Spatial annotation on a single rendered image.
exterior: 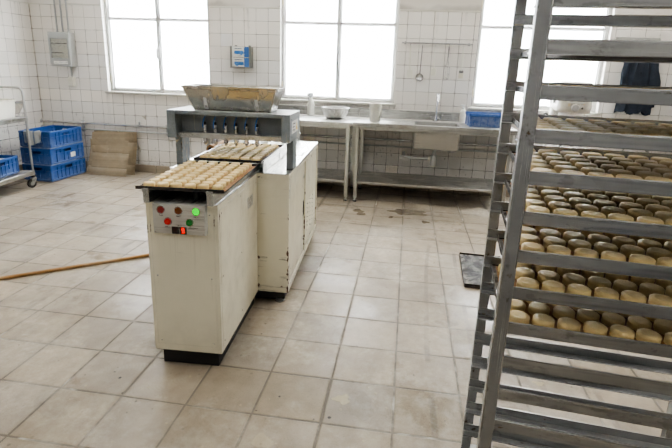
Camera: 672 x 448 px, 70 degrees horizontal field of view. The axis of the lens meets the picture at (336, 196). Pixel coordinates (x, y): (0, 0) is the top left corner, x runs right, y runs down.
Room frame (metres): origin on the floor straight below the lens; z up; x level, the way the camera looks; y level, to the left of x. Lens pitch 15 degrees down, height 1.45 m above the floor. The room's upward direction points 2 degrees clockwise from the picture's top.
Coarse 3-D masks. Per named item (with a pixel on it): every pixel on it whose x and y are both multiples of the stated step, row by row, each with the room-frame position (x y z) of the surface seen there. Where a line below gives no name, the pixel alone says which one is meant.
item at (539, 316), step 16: (512, 304) 1.11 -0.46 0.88; (528, 304) 1.15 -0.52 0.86; (544, 304) 1.11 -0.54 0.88; (512, 320) 1.04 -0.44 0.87; (528, 320) 1.04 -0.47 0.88; (544, 320) 1.03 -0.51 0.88; (560, 320) 1.03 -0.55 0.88; (576, 320) 1.04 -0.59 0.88; (592, 320) 1.05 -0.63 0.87; (608, 320) 1.05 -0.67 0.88; (624, 320) 1.05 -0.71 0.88; (640, 320) 1.05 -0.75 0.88; (656, 320) 1.05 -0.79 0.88; (624, 336) 0.98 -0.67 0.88; (640, 336) 0.98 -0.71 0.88; (656, 336) 0.97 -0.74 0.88
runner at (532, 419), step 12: (468, 408) 1.42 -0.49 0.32; (480, 408) 1.41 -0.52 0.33; (504, 408) 1.39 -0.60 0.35; (504, 420) 1.37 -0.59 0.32; (516, 420) 1.37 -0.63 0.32; (528, 420) 1.37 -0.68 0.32; (540, 420) 1.37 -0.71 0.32; (552, 420) 1.36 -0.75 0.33; (564, 420) 1.35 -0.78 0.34; (576, 432) 1.32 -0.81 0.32; (588, 432) 1.32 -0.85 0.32; (600, 432) 1.32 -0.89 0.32; (612, 432) 1.31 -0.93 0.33; (624, 432) 1.31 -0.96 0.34; (636, 432) 1.30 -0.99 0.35; (636, 444) 1.28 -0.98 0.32; (648, 444) 1.28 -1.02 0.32; (660, 444) 1.28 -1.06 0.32
